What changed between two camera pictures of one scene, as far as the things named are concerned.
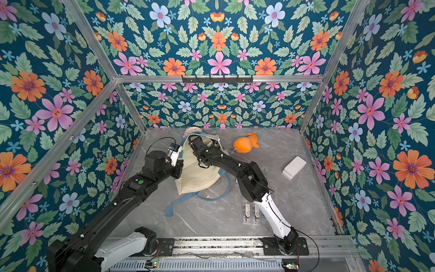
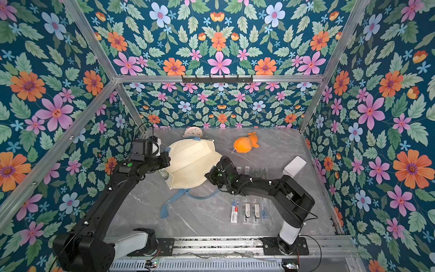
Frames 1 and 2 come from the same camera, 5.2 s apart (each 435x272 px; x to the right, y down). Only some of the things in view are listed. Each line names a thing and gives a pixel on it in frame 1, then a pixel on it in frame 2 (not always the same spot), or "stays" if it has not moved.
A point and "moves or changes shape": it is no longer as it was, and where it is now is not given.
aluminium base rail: x=243 y=254 stays
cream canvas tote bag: x=193 y=176 moves or changes shape
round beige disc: x=191 y=130 stays
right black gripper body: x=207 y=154 → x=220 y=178
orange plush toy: x=244 y=144 stays
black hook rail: x=238 y=80 stays
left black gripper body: x=175 y=171 → x=158 y=162
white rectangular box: x=294 y=168 stays
